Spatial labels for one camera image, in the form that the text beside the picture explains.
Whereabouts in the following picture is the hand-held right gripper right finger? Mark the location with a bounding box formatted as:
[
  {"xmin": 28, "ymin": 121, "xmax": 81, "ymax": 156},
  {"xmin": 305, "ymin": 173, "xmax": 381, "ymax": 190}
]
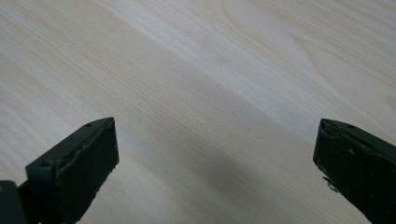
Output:
[{"xmin": 312, "ymin": 118, "xmax": 396, "ymax": 224}]

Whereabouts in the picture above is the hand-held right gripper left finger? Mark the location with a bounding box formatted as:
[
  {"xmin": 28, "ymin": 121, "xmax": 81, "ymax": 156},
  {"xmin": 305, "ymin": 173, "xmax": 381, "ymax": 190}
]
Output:
[{"xmin": 17, "ymin": 117, "xmax": 120, "ymax": 224}]

